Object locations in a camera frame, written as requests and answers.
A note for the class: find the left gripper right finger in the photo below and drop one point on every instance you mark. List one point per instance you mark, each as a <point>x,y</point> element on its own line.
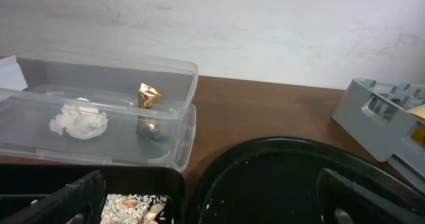
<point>344,201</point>

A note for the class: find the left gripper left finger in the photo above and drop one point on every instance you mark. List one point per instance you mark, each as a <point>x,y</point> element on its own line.
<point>81,201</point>

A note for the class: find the food scraps with rice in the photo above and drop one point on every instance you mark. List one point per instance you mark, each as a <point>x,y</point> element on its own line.
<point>138,209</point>

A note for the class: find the white tissue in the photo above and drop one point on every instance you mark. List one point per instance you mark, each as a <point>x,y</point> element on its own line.
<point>79,122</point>

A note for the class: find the gold foil wrapper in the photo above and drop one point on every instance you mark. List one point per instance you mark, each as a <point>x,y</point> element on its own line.
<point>147,124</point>

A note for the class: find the yellow bowl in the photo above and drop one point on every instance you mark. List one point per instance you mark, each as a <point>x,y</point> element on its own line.
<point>419,132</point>

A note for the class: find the grey dishwasher rack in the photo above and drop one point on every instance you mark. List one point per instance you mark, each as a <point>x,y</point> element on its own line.
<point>375,114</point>

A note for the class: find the black rectangular tray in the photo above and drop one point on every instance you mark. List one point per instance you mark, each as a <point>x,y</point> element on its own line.
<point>41,180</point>

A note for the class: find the round black tray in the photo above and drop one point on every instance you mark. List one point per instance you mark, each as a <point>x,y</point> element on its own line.
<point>273,180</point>

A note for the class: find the clear plastic bin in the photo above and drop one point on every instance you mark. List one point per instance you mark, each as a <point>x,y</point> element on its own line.
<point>98,108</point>

